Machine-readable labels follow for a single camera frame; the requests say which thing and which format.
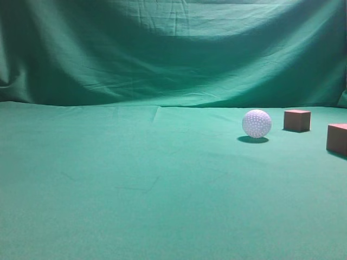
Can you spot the white dimpled golf ball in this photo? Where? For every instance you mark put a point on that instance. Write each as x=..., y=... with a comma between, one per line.
x=256, y=123

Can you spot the brown cube block at edge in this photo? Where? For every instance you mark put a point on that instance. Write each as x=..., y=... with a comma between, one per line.
x=336, y=138

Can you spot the green cloth backdrop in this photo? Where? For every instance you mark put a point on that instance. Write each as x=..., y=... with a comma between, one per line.
x=121, y=130

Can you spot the brown wooden cube block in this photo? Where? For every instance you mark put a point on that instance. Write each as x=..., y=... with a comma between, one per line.
x=297, y=120

